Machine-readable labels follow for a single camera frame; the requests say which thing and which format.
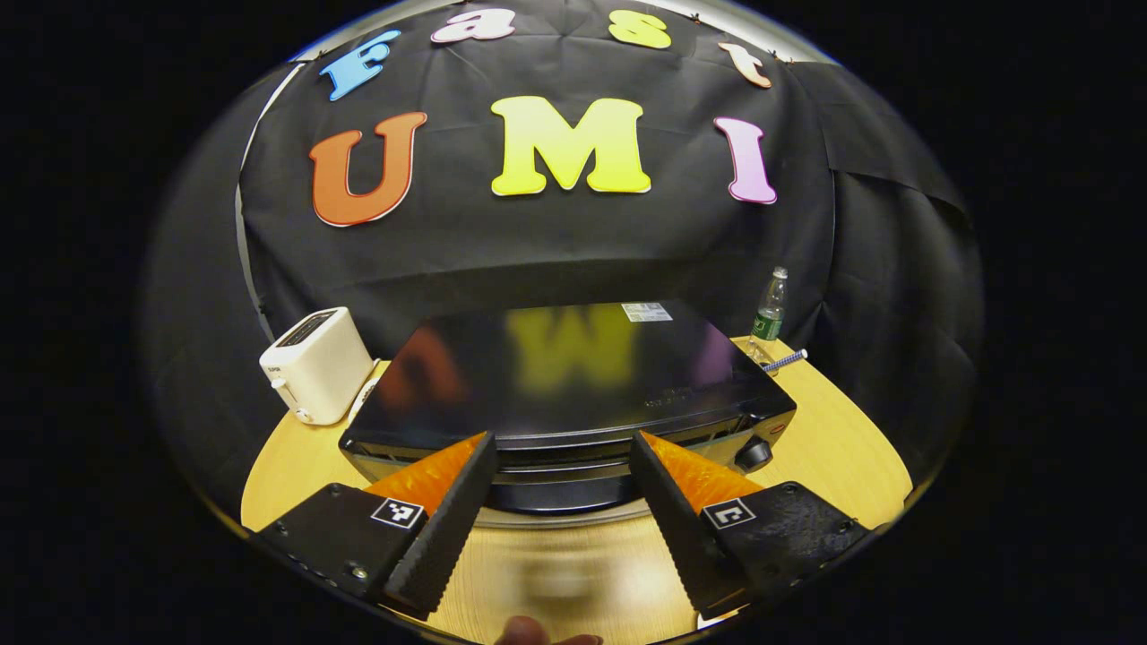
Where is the black backdrop cloth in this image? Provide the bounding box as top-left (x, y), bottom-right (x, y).
top-left (134, 0), bottom-right (987, 529)

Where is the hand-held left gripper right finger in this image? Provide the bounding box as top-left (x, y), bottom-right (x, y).
top-left (627, 429), bottom-right (872, 622)

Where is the black electric oven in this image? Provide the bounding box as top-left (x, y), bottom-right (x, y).
top-left (339, 300), bottom-right (798, 517)

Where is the clear plastic bottle green label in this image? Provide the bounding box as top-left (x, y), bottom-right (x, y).
top-left (751, 266), bottom-right (790, 343)

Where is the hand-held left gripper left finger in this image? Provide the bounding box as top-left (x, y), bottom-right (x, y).
top-left (254, 432), bottom-right (499, 617)

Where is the white toaster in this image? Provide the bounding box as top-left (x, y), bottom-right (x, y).
top-left (259, 307), bottom-right (375, 426)

